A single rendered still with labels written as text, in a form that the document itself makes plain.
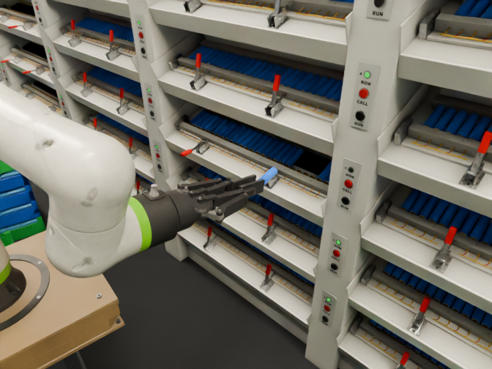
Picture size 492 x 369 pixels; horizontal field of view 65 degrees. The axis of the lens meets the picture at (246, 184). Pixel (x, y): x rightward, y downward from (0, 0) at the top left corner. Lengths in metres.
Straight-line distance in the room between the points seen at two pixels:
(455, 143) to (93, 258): 0.63
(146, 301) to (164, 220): 0.86
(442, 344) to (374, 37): 0.65
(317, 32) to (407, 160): 0.30
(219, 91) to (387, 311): 0.69
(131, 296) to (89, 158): 1.06
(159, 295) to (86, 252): 0.93
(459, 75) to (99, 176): 0.54
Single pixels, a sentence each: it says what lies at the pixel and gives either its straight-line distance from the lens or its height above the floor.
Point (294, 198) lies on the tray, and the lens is 0.97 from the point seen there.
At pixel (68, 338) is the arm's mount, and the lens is 1.02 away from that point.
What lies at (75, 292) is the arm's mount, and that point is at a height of 0.38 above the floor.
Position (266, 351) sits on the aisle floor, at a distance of 1.32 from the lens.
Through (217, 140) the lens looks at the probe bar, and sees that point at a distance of 1.15.
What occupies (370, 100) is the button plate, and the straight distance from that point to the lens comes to 0.75.
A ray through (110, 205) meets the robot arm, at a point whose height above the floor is 0.81.
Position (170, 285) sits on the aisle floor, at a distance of 1.51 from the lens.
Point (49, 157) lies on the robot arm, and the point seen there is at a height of 0.87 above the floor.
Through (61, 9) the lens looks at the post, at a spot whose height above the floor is 0.84.
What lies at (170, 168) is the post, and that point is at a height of 0.42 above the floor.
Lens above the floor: 1.10
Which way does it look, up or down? 33 degrees down
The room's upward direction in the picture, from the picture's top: straight up
